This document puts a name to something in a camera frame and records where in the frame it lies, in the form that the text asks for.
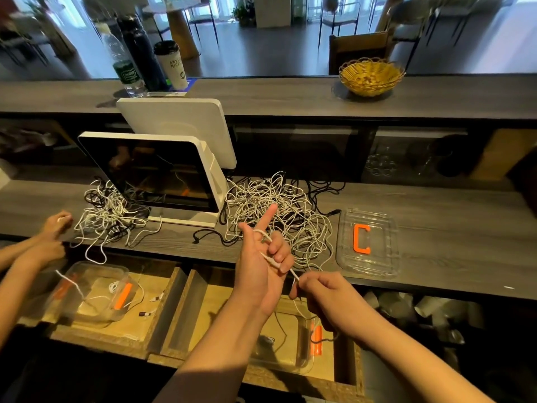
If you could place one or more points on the person's left hand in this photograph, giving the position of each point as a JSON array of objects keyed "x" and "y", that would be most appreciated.
[{"x": 260, "y": 268}]

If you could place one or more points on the person's right hand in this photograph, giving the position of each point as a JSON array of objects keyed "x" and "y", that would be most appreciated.
[{"x": 336, "y": 302}]

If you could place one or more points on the clear container drawer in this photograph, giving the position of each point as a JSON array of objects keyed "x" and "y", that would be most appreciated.
[
  {"x": 285, "y": 348},
  {"x": 92, "y": 294}
]

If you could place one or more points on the person's right forearm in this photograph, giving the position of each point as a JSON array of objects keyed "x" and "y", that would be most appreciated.
[{"x": 419, "y": 365}]

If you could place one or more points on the another person's forearm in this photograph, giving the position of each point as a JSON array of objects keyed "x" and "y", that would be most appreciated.
[
  {"x": 13, "y": 252},
  {"x": 15, "y": 302}
]

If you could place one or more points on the wooden drawer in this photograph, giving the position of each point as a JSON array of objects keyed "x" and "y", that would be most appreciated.
[
  {"x": 344, "y": 365},
  {"x": 155, "y": 331}
]

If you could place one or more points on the pile of white containers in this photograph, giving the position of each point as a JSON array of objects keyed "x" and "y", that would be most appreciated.
[{"x": 428, "y": 314}]

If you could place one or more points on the white touchscreen monitor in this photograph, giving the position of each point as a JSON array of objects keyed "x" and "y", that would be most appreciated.
[{"x": 151, "y": 172}]

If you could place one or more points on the white customer display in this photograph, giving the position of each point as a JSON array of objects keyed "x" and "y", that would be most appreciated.
[{"x": 176, "y": 130}]

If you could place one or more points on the grey wooden bar counter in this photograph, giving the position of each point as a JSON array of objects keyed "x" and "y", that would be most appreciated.
[{"x": 268, "y": 98}]

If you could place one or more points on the blue white notebook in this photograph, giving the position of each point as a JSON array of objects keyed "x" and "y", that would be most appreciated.
[{"x": 186, "y": 86}]

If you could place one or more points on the white paper coffee cup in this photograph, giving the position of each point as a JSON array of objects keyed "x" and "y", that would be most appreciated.
[{"x": 172, "y": 67}]

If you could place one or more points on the yellow woven basket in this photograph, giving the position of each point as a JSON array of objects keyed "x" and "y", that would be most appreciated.
[{"x": 372, "y": 78}]

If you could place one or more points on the flat cardboard sheet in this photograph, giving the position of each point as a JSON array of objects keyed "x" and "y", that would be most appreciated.
[{"x": 503, "y": 155}]

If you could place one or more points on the clear plastic water bottle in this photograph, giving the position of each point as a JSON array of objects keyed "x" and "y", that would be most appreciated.
[{"x": 126, "y": 71}]

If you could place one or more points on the brown wooden chair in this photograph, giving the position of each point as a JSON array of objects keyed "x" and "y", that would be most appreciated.
[{"x": 361, "y": 50}]

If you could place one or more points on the black thermos bottle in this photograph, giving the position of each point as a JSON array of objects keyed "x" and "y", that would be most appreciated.
[{"x": 144, "y": 50}]

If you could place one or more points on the green potted plant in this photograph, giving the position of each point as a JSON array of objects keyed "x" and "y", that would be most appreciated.
[{"x": 244, "y": 14}]

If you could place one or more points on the black metal chair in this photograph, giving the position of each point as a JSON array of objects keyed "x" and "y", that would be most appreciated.
[
  {"x": 340, "y": 12},
  {"x": 409, "y": 21},
  {"x": 204, "y": 12}
]

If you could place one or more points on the round wooden table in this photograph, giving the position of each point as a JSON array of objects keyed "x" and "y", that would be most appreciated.
[{"x": 172, "y": 5}]

